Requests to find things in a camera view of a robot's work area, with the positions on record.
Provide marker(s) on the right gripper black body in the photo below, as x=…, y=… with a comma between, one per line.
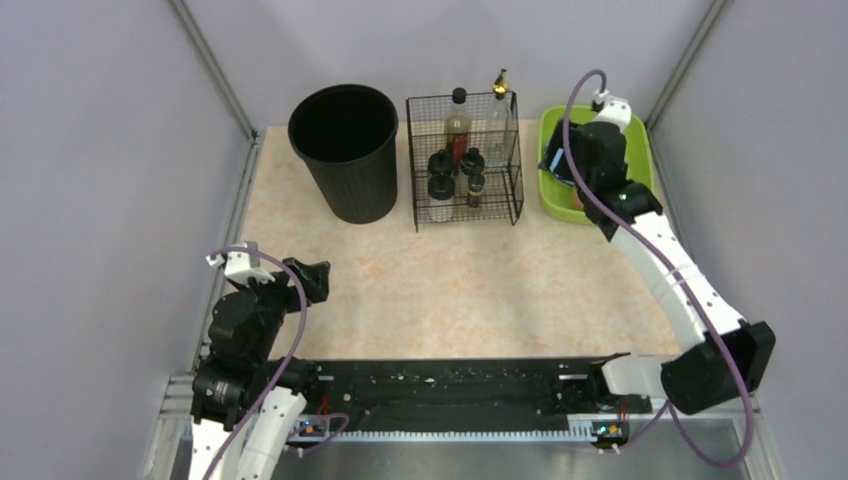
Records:
x=569, y=165

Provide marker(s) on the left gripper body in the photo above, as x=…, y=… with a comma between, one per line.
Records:
x=299, y=279

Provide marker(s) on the blue plastic plate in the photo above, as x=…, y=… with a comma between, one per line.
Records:
x=556, y=164

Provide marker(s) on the clear glass bottle gold cap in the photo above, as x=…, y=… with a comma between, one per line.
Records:
x=500, y=123

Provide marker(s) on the small dark spice jar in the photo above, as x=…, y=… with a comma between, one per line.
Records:
x=475, y=186

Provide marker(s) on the spice jar black lid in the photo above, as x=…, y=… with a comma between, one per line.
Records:
x=440, y=203
x=472, y=162
x=440, y=164

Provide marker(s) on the dark sauce bottle black cap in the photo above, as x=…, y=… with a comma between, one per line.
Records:
x=457, y=127

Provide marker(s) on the pink ceramic mug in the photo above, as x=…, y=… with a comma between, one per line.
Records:
x=576, y=201

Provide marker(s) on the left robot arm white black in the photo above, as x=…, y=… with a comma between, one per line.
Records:
x=245, y=404

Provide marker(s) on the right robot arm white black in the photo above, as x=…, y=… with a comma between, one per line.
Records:
x=723, y=355

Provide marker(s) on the green plastic basin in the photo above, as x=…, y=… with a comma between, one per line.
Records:
x=556, y=197

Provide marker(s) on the black plastic waste bin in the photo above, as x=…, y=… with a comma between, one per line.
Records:
x=346, y=136

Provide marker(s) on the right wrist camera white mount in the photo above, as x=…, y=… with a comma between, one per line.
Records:
x=612, y=110

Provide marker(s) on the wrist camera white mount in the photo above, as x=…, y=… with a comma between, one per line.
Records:
x=241, y=267
x=612, y=110

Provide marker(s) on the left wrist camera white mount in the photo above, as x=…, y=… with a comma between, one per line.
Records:
x=241, y=267

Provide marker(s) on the black wire mesh rack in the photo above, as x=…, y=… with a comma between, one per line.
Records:
x=502, y=197

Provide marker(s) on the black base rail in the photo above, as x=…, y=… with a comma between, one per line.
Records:
x=535, y=399

